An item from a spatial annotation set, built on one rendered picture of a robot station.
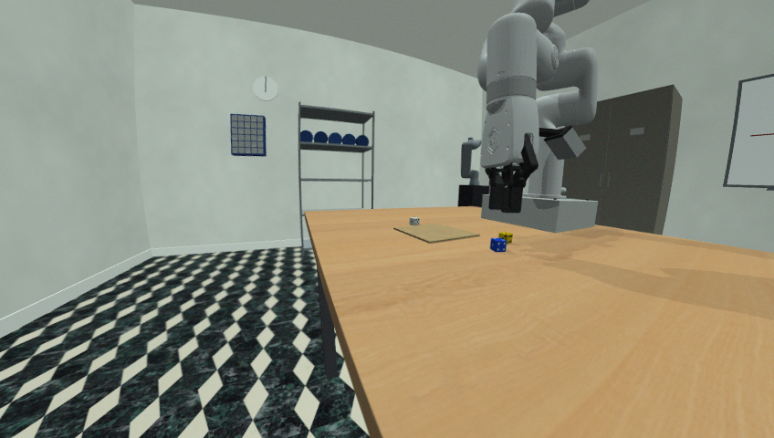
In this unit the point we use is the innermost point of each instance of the tan square mat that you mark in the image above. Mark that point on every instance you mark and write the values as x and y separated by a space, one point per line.
435 233

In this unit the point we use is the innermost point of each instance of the yellow die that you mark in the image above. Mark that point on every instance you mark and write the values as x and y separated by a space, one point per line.
506 236

